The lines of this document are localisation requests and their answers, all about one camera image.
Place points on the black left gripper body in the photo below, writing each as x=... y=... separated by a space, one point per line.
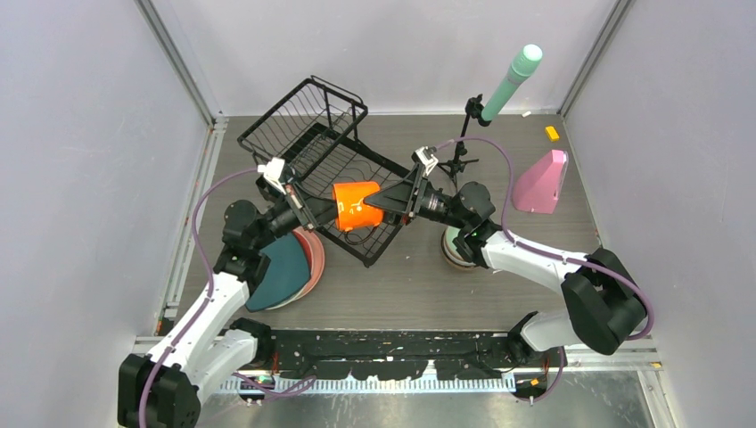
x=286 y=217

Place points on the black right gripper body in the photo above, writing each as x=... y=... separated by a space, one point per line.
x=427 y=202

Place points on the orange mug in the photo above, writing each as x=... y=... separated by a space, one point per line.
x=352 y=210

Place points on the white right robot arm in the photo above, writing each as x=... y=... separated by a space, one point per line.
x=603 y=307

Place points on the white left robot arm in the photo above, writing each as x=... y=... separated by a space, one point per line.
x=168 y=385

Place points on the light green bowl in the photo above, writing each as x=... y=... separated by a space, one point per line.
x=450 y=234

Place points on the pink round plate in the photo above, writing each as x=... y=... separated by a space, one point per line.
x=315 y=252

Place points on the brown striped bowl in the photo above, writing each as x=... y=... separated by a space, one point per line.
x=455 y=262

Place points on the teal square plate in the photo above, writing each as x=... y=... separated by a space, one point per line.
x=287 y=273

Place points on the black mini tripod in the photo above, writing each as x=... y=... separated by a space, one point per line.
x=453 y=168

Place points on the pink wedge object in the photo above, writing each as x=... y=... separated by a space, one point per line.
x=538 y=189

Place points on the yellow small block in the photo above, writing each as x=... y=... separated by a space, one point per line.
x=552 y=134

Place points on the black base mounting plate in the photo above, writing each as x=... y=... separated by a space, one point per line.
x=397 y=355

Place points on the mint green microphone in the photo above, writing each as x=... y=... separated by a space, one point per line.
x=522 y=67

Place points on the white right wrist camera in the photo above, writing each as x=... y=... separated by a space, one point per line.
x=427 y=158

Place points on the black wire dish rack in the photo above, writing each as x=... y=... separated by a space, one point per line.
x=314 y=129

